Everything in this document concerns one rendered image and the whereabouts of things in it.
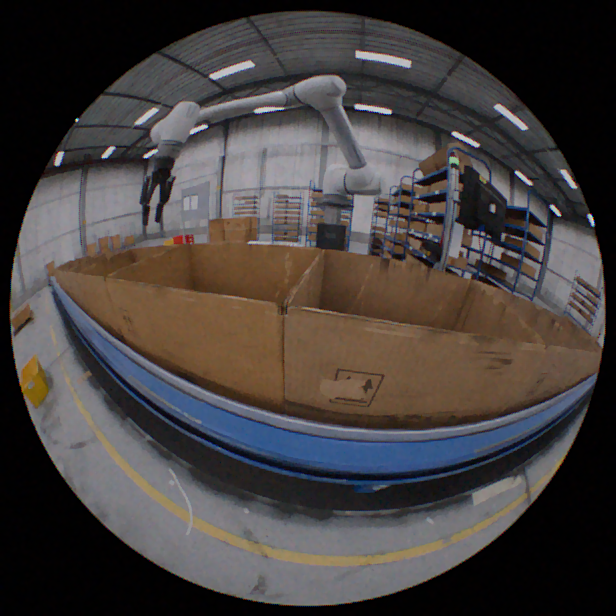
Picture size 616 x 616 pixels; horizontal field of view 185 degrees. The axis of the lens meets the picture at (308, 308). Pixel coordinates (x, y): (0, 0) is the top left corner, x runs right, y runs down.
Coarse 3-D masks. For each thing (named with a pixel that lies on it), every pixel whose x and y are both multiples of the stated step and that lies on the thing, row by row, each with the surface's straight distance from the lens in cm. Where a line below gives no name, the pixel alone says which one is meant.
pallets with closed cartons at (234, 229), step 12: (216, 228) 532; (228, 228) 507; (240, 228) 491; (252, 228) 529; (216, 240) 535; (228, 240) 511; (240, 240) 495; (252, 240) 535; (24, 312) 777; (12, 324) 790; (24, 324) 822
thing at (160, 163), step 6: (156, 162) 72; (162, 162) 70; (168, 162) 70; (174, 162) 73; (156, 168) 71; (162, 168) 70; (168, 168) 71; (156, 174) 72; (162, 174) 73; (168, 174) 75; (162, 180) 74
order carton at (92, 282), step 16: (112, 256) 88; (128, 256) 92; (144, 256) 84; (80, 272) 84; (96, 272) 86; (112, 272) 89; (80, 288) 84; (96, 288) 56; (96, 304) 62; (96, 320) 74; (112, 320) 52
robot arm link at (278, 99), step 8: (264, 96) 94; (272, 96) 96; (280, 96) 98; (224, 104) 91; (232, 104) 90; (240, 104) 90; (248, 104) 90; (256, 104) 91; (264, 104) 93; (272, 104) 96; (280, 104) 98; (200, 112) 92; (208, 112) 91; (216, 112) 91; (224, 112) 91; (232, 112) 92; (200, 120) 92; (152, 136) 87
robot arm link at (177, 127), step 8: (184, 104) 73; (192, 104) 74; (176, 112) 72; (184, 112) 72; (192, 112) 73; (168, 120) 73; (176, 120) 71; (184, 120) 71; (192, 120) 72; (160, 128) 78; (168, 128) 71; (176, 128) 70; (184, 128) 70; (192, 128) 74; (160, 136) 76; (168, 136) 71; (176, 136) 70; (184, 136) 71
